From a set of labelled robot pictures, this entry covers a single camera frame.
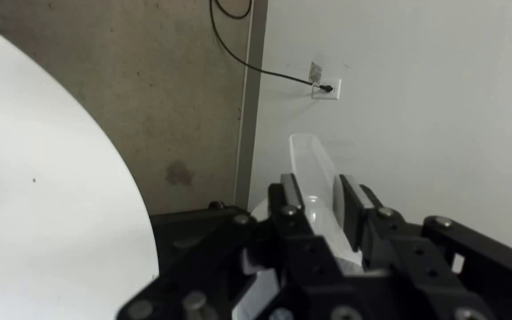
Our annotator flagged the white wall outlet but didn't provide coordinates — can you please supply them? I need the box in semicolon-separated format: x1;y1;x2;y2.
307;59;345;102

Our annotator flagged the black outlet cable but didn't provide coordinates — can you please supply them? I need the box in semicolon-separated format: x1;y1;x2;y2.
208;0;336;97

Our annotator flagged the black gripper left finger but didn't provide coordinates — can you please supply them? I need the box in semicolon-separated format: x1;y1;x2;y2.
115;173;352;320

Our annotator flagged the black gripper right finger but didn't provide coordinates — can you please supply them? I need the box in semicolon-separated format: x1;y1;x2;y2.
332;173;512;320

